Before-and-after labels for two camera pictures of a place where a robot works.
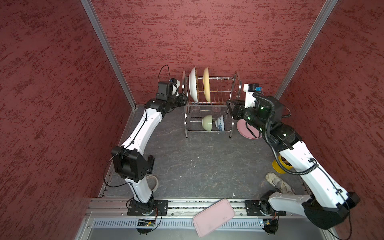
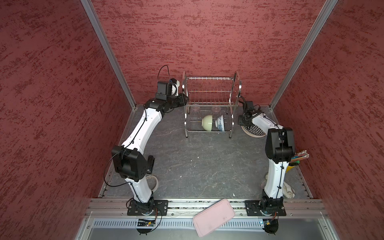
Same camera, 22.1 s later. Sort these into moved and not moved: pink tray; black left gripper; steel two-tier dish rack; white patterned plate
Moved: white patterned plate
Not moved: black left gripper; steel two-tier dish rack; pink tray
